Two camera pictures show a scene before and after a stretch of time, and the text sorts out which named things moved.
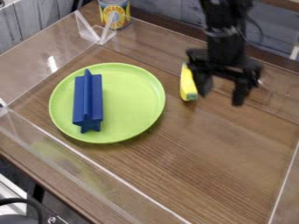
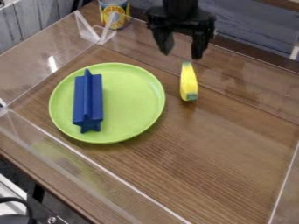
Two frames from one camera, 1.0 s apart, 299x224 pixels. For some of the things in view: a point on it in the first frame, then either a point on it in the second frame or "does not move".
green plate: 134,103 does not move
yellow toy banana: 188,85 does not move
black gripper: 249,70 to 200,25
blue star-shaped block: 88,101 does not move
